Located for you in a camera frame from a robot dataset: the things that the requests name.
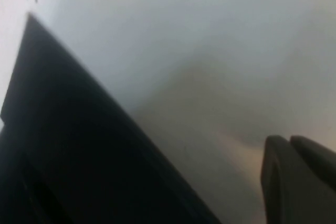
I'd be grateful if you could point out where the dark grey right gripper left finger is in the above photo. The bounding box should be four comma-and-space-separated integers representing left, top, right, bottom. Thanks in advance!
260, 134, 336, 224

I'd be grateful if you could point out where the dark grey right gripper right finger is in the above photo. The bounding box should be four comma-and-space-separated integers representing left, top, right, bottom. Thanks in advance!
289, 134, 336, 184

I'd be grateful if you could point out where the black printed glasses case box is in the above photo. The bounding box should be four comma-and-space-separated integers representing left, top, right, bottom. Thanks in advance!
0, 11, 223, 224

